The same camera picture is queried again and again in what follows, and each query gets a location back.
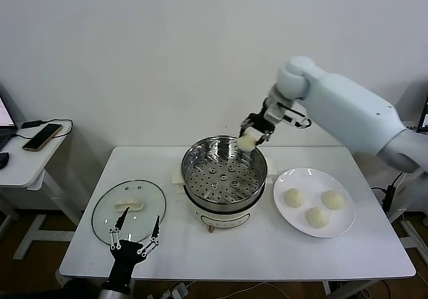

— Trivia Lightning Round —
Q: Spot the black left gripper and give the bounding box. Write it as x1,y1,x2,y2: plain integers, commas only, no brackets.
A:
101,207,161,294

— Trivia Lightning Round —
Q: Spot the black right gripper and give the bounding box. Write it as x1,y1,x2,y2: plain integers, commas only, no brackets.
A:
239,110,276,146

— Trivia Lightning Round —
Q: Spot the white steamed baozi bun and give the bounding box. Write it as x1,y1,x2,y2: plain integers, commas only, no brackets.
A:
304,207,330,229
320,189,345,211
283,188,306,209
236,132,260,153

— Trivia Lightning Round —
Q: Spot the round glass pot lid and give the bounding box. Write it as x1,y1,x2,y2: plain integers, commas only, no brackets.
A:
91,179,167,246

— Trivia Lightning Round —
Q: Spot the stainless steel steamer basket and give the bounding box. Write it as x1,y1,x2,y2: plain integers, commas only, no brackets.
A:
171,135,278,213

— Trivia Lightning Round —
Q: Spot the white power strip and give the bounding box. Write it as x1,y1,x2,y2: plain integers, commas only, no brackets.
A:
160,282,189,299

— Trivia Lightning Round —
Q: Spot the white electric cooker base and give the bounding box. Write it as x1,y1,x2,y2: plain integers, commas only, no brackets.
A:
172,175,275,235

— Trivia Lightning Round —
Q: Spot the white round plate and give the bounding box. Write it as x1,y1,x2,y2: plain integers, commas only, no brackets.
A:
272,167,356,239

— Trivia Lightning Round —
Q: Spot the gold-edged black smartphone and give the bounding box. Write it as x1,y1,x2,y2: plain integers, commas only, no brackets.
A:
21,123,64,153

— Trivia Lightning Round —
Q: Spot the open laptop with pale screen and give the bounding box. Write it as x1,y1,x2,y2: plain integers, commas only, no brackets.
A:
0,84,18,150

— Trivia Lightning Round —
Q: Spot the open laptop with dark screen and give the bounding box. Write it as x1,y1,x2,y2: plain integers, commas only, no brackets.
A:
417,91,428,133

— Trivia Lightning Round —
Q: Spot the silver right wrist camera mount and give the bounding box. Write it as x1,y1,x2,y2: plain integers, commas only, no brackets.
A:
264,100,312,129

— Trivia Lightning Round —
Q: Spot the black adapter with cable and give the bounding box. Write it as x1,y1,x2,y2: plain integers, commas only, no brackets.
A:
15,119,74,140

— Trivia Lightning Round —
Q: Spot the black cable with inline box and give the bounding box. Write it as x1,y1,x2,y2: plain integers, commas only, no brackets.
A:
370,171,407,213

